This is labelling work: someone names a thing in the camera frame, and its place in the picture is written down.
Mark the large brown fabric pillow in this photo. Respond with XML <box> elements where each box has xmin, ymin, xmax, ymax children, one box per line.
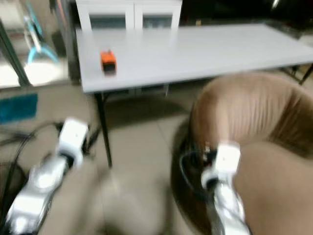
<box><xmin>170</xmin><ymin>71</ymin><xmax>313</xmax><ymax>235</ymax></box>

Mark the grey metal floor bar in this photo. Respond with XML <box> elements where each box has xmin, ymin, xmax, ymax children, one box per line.
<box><xmin>0</xmin><ymin>131</ymin><xmax>31</xmax><ymax>146</ymax></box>

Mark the teal floor mat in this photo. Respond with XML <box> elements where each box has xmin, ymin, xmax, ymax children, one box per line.
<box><xmin>0</xmin><ymin>93</ymin><xmax>39</xmax><ymax>124</ymax></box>

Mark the white long table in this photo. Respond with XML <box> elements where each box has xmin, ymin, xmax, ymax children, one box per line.
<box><xmin>76</xmin><ymin>23</ymin><xmax>313</xmax><ymax>168</ymax></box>

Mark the orange and black device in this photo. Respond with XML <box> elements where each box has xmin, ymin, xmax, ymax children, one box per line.
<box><xmin>100</xmin><ymin>49</ymin><xmax>117</xmax><ymax>76</ymax></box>

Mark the white cabinet with glass doors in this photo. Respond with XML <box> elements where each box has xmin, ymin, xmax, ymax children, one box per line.
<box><xmin>76</xmin><ymin>0</ymin><xmax>182</xmax><ymax>31</ymax></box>

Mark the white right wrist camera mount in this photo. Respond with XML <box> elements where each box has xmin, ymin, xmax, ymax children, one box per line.
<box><xmin>214</xmin><ymin>141</ymin><xmax>242</xmax><ymax>180</ymax></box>

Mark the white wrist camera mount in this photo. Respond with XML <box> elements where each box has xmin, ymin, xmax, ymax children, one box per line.
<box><xmin>57</xmin><ymin>117</ymin><xmax>90</xmax><ymax>165</ymax></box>
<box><xmin>214</xmin><ymin>141</ymin><xmax>242</xmax><ymax>180</ymax></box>

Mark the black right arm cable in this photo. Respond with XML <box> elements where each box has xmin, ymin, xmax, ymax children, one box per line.
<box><xmin>179</xmin><ymin>150</ymin><xmax>212</xmax><ymax>192</ymax></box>

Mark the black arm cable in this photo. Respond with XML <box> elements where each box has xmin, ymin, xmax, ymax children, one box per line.
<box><xmin>11</xmin><ymin>121</ymin><xmax>60</xmax><ymax>189</ymax></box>
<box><xmin>179</xmin><ymin>150</ymin><xmax>212</xmax><ymax>192</ymax></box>

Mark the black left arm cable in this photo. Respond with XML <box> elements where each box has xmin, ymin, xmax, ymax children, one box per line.
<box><xmin>11</xmin><ymin>121</ymin><xmax>60</xmax><ymax>189</ymax></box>

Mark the dark metal door frame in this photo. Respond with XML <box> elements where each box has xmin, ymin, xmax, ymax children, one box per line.
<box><xmin>0</xmin><ymin>23</ymin><xmax>31</xmax><ymax>89</ymax></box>

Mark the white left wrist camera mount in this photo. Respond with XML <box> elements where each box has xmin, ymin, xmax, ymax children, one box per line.
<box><xmin>57</xmin><ymin>117</ymin><xmax>90</xmax><ymax>165</ymax></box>

